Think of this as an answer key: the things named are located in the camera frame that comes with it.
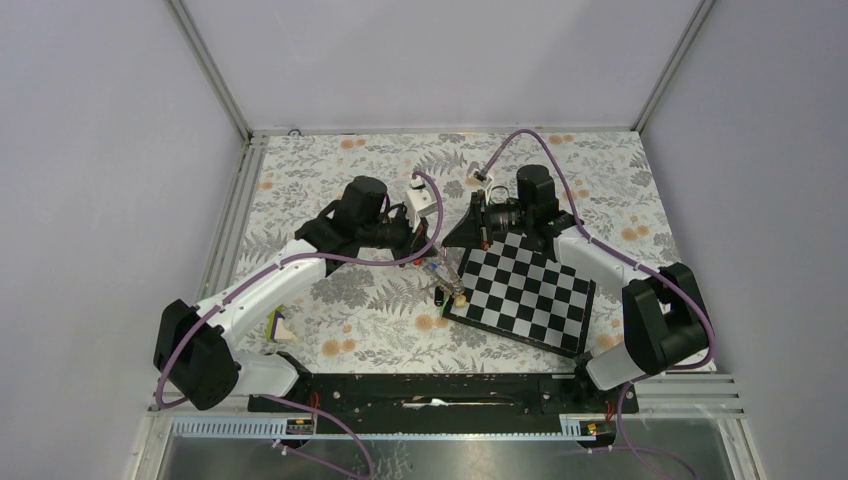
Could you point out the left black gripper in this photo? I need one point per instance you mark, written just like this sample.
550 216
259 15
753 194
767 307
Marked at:
414 243

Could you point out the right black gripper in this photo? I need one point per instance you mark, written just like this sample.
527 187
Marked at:
471 231

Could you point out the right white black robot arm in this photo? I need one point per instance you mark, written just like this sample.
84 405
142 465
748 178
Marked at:
664 317

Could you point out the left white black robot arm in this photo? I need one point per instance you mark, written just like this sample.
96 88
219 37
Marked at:
197 352

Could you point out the black white checkerboard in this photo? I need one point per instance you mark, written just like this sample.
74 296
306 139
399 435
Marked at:
520 294

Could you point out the floral patterned table mat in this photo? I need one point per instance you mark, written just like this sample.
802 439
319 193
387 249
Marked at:
384 320

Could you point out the yellow purple white small object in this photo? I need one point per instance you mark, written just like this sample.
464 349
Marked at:
276 330

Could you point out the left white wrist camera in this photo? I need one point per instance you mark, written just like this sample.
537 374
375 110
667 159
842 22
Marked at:
419 202

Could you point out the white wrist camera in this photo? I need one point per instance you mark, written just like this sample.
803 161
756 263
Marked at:
419 202
482 182

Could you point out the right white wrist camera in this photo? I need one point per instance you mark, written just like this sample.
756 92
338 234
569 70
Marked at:
482 182

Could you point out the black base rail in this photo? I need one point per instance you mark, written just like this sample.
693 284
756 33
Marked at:
432 404

